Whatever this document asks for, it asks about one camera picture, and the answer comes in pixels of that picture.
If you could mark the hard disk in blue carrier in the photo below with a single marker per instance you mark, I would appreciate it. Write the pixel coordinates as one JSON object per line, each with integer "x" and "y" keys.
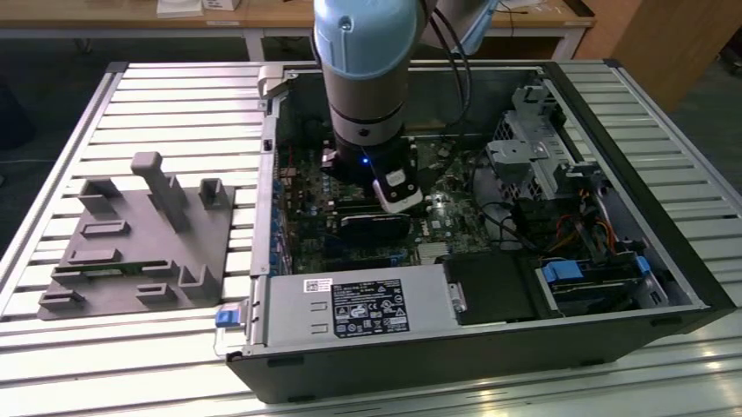
{"x": 559, "y": 271}

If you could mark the black graphics card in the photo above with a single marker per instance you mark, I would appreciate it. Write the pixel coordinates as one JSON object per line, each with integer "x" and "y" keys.
{"x": 374, "y": 226}

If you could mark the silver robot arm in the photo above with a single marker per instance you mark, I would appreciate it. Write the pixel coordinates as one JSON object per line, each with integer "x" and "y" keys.
{"x": 365, "y": 65}

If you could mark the black PC case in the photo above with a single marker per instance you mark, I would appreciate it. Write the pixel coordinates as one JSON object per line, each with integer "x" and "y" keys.
{"x": 441, "y": 373}

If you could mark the white box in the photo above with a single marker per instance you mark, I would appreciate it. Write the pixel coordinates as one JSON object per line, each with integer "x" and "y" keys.
{"x": 179, "y": 8}

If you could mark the black plastic shroud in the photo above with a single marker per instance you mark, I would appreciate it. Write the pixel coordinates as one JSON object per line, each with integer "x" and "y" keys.
{"x": 493, "y": 286}

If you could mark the green RAM stick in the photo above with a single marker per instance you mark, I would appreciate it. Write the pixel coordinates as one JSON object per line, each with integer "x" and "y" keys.
{"x": 124, "y": 269}

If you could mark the green motherboard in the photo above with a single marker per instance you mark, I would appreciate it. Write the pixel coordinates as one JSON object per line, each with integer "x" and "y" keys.
{"x": 446, "y": 204}

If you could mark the silver power supply unit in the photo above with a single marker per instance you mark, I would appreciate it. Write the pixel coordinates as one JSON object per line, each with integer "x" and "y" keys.
{"x": 290, "y": 304}

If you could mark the wooden desk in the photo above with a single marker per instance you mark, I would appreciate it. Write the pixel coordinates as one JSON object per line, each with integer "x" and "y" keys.
{"x": 116, "y": 21}

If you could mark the blue case latch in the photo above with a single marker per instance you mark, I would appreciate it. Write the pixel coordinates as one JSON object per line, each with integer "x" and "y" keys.
{"x": 227, "y": 317}

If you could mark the blue drive clip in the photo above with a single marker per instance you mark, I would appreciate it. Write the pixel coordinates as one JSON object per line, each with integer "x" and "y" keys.
{"x": 641, "y": 266}

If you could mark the wooden cabinet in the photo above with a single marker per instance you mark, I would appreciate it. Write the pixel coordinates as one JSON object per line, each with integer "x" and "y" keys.
{"x": 656, "y": 43}

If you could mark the metal drive cage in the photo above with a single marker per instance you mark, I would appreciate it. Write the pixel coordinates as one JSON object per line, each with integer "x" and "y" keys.
{"x": 515, "y": 160}

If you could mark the grey parts rack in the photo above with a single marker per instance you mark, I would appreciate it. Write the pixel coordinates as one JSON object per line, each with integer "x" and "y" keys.
{"x": 144, "y": 243}

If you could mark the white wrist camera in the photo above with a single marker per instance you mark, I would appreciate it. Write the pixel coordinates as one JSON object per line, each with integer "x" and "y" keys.
{"x": 397, "y": 191}

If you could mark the small silver heat sink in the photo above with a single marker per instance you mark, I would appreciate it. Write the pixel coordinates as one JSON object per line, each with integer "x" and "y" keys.
{"x": 434, "y": 253}

